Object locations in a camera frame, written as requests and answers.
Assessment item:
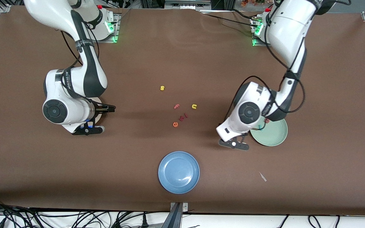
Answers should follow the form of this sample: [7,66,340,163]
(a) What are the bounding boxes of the beige brown plate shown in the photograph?
[91,98,103,124]

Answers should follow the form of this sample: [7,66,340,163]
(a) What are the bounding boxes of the pale green plate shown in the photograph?
[250,116,288,147]

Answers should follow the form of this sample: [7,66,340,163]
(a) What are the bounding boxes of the blue plate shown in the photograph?
[158,151,200,194]

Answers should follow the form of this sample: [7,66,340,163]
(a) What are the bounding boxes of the brown table cover sheet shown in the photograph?
[0,6,365,213]

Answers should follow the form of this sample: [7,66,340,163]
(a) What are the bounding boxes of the orange background object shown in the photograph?
[241,0,265,7]

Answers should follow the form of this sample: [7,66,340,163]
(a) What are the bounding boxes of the grey metal device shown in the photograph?
[164,0,211,10]

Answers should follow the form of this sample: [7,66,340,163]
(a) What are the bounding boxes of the black right arm loop cable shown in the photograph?
[61,19,100,68]

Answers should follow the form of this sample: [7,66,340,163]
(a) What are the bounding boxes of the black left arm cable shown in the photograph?
[233,13,306,114]

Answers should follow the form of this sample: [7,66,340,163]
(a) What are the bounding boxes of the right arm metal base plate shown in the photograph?
[111,13,120,43]

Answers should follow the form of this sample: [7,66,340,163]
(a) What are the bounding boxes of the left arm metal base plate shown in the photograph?
[251,16,269,47]

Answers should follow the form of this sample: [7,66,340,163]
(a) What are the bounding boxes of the silver table edge bracket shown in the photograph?
[170,202,189,212]

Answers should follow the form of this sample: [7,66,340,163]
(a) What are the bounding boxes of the grey camera stand pole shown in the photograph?
[161,203,183,228]

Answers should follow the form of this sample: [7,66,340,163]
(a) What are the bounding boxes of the black cable on table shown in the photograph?
[202,9,259,28]

